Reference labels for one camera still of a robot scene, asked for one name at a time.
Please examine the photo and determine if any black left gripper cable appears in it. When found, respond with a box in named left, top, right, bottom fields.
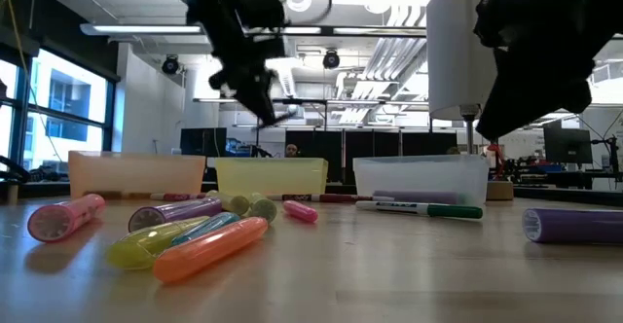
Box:
left=283, top=0, right=334, bottom=25

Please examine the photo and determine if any short yellow marker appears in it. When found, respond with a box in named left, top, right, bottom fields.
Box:
left=105, top=215, right=211, bottom=271

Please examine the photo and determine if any yellow translucent plastic bin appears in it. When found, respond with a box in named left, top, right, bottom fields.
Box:
left=214, top=157, right=330, bottom=197

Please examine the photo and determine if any pink-capped white thin marker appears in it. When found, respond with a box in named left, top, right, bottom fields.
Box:
left=149, top=192, right=209, bottom=203

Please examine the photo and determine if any yellow highlighter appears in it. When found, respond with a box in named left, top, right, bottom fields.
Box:
left=205, top=189, right=251, bottom=217

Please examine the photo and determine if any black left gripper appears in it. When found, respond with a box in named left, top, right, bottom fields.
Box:
left=194, top=0, right=287, bottom=127

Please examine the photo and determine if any black room partition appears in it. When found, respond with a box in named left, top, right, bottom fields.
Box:
left=284, top=128, right=458, bottom=159

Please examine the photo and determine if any large glass window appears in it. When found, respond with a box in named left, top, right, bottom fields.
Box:
left=0, top=45, right=116, bottom=183

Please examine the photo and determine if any long ceiling light strip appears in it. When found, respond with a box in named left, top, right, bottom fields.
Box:
left=80, top=22, right=203, bottom=37

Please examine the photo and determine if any black computer monitor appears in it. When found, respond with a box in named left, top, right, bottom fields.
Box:
left=179, top=126, right=229, bottom=159
left=542, top=126, right=594, bottom=165

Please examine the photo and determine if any short orange marker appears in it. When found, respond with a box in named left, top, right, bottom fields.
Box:
left=152, top=216, right=270, bottom=284

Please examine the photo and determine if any green-capped white marker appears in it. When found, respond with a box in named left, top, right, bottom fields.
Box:
left=354, top=199, right=485, bottom=221

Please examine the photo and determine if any brown-red thin marker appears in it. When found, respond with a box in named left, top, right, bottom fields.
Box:
left=315, top=194, right=396, bottom=204

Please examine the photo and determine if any short teal marker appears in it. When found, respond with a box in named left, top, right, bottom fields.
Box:
left=169, top=211, right=242, bottom=248

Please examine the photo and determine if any light green highlighter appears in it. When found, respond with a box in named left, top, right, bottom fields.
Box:
left=241, top=192, right=279, bottom=225

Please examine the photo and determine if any black thin marker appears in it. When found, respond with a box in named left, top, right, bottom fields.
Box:
left=82, top=191, right=150, bottom=200

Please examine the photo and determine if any black tripod stand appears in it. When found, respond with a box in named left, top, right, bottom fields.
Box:
left=590, top=135, right=622, bottom=184

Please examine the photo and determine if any pink highlighter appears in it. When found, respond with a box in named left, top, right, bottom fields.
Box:
left=26, top=193, right=107, bottom=244

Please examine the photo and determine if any black ceiling spotlight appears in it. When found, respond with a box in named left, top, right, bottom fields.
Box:
left=321, top=49, right=342, bottom=71
left=161, top=54, right=181, bottom=76

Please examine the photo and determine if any short pink marker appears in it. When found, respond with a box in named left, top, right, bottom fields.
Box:
left=282, top=199, right=319, bottom=225

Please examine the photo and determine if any white cylindrical table lamp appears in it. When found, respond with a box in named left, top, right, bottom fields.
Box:
left=425, top=0, right=516, bottom=202

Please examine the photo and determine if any clear plastic bin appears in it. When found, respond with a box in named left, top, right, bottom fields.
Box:
left=352, top=155, right=491, bottom=207

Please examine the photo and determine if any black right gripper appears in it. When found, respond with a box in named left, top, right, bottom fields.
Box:
left=474, top=0, right=598, bottom=139

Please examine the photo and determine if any orange translucent plastic bin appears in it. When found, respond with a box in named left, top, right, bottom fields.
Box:
left=67, top=150, right=207, bottom=200

